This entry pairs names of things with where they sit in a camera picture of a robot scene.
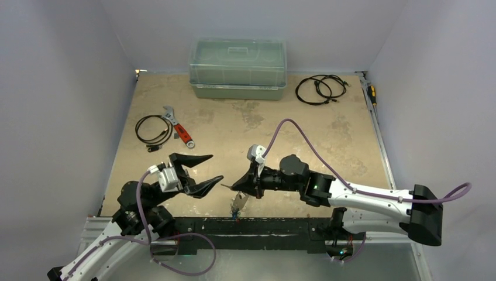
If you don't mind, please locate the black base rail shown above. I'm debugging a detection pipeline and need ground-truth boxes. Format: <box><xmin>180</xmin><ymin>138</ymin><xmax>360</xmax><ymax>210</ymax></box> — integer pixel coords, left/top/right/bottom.
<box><xmin>151</xmin><ymin>217</ymin><xmax>364</xmax><ymax>256</ymax></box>

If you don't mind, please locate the yellow black screwdriver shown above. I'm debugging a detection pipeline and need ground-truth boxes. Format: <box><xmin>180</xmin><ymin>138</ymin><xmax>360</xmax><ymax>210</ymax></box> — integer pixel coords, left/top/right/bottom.
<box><xmin>367</xmin><ymin>85</ymin><xmax>377</xmax><ymax>107</ymax></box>

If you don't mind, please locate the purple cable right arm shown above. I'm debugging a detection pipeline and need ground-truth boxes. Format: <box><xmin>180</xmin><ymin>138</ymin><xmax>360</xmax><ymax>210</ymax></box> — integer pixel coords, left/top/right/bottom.
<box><xmin>259</xmin><ymin>118</ymin><xmax>473</xmax><ymax>205</ymax></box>

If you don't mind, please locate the black coiled cable right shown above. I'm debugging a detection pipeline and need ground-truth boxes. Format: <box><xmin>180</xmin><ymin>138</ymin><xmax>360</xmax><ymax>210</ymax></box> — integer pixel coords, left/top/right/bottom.
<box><xmin>295</xmin><ymin>74</ymin><xmax>348</xmax><ymax>106</ymax></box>

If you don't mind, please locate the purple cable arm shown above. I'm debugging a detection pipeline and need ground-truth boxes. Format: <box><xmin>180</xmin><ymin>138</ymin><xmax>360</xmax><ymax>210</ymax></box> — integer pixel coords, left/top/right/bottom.
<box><xmin>259</xmin><ymin>118</ymin><xmax>473</xmax><ymax>205</ymax></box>
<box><xmin>61</xmin><ymin>167</ymin><xmax>159</xmax><ymax>281</ymax></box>

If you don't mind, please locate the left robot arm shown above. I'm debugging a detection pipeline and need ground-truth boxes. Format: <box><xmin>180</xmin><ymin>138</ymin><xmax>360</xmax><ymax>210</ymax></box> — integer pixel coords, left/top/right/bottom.
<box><xmin>47</xmin><ymin>153</ymin><xmax>223</xmax><ymax>280</ymax></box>

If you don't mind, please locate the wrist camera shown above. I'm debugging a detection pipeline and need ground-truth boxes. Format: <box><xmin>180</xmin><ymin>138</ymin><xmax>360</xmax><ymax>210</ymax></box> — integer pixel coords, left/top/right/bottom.
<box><xmin>147</xmin><ymin>162</ymin><xmax>180</xmax><ymax>193</ymax></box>
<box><xmin>247</xmin><ymin>144</ymin><xmax>267</xmax><ymax>176</ymax></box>

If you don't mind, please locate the aluminium frame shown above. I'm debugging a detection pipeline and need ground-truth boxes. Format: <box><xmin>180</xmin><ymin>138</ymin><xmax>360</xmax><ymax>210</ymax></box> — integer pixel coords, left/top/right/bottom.
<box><xmin>70</xmin><ymin>216</ymin><xmax>433</xmax><ymax>281</ymax></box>

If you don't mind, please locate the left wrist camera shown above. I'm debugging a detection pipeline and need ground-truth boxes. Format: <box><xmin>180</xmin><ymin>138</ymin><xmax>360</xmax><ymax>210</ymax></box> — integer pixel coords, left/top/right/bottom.
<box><xmin>147</xmin><ymin>162</ymin><xmax>180</xmax><ymax>193</ymax></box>

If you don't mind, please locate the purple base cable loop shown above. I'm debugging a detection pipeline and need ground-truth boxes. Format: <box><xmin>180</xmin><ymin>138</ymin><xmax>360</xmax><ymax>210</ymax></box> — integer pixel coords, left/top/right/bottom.
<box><xmin>149</xmin><ymin>228</ymin><xmax>217</xmax><ymax>277</ymax></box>

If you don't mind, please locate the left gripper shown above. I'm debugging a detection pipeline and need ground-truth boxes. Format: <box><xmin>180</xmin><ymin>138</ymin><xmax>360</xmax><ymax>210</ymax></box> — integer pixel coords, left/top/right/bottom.
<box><xmin>146</xmin><ymin>153</ymin><xmax>222</xmax><ymax>208</ymax></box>

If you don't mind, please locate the clear lidded green box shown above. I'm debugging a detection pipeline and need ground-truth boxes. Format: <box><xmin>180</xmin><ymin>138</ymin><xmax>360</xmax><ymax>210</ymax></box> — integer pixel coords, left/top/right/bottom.
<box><xmin>188</xmin><ymin>38</ymin><xmax>287</xmax><ymax>101</ymax></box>

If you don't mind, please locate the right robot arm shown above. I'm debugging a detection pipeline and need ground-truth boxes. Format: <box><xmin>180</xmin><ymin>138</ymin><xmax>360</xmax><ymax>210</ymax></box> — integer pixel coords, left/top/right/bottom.
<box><xmin>231</xmin><ymin>155</ymin><xmax>443</xmax><ymax>246</ymax></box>

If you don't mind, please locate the blue tagged key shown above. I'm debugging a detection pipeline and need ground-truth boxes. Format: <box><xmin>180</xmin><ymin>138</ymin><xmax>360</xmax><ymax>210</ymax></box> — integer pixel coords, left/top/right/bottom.
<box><xmin>232</xmin><ymin>209</ymin><xmax>239</xmax><ymax>220</ymax></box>

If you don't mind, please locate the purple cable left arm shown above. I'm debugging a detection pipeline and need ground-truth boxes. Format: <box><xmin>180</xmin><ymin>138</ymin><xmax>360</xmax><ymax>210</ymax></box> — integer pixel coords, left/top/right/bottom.
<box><xmin>61</xmin><ymin>167</ymin><xmax>159</xmax><ymax>281</ymax></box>

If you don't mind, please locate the black coiled cable left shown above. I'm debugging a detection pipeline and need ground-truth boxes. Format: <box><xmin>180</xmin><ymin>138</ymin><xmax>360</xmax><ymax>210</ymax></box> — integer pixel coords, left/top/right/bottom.
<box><xmin>135</xmin><ymin>114</ymin><xmax>174</xmax><ymax>153</ymax></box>

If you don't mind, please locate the black coiled cable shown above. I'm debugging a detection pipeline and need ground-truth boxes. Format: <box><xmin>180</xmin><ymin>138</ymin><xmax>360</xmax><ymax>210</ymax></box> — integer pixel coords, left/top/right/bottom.
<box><xmin>135</xmin><ymin>114</ymin><xmax>174</xmax><ymax>153</ymax></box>
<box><xmin>295</xmin><ymin>74</ymin><xmax>348</xmax><ymax>106</ymax></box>

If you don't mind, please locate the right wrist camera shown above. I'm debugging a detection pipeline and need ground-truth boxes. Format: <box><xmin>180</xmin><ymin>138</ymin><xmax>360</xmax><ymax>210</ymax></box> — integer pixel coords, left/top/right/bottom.
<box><xmin>247</xmin><ymin>144</ymin><xmax>267</xmax><ymax>176</ymax></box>

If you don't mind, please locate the black tagged key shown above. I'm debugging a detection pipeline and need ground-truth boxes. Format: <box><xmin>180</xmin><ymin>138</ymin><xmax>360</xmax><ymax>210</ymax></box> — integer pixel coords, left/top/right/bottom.
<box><xmin>220</xmin><ymin>184</ymin><xmax>233</xmax><ymax>190</ymax></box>

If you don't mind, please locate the red handled adjustable wrench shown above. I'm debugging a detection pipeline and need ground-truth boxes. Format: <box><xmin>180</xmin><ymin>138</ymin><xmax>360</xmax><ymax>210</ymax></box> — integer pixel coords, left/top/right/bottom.
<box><xmin>163</xmin><ymin>105</ymin><xmax>195</xmax><ymax>149</ymax></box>

